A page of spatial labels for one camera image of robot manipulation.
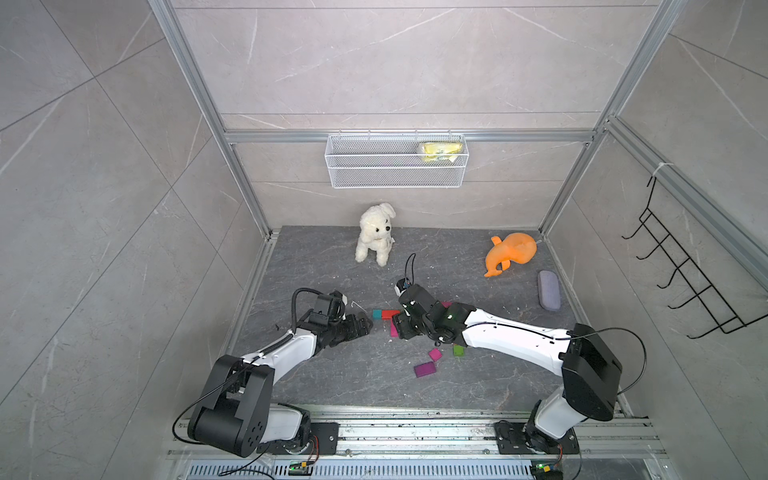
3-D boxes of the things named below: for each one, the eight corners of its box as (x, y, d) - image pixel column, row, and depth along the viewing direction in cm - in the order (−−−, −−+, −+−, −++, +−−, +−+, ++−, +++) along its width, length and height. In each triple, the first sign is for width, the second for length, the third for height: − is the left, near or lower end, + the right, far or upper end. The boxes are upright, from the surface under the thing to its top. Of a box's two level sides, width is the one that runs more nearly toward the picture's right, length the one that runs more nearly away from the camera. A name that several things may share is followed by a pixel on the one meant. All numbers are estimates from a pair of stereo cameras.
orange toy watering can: (488, 278, 108) (493, 265, 102) (470, 255, 115) (475, 242, 109) (535, 260, 113) (542, 247, 107) (515, 239, 120) (521, 226, 114)
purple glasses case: (539, 308, 100) (543, 303, 98) (537, 273, 109) (540, 268, 107) (558, 312, 99) (562, 307, 97) (554, 276, 108) (558, 272, 106)
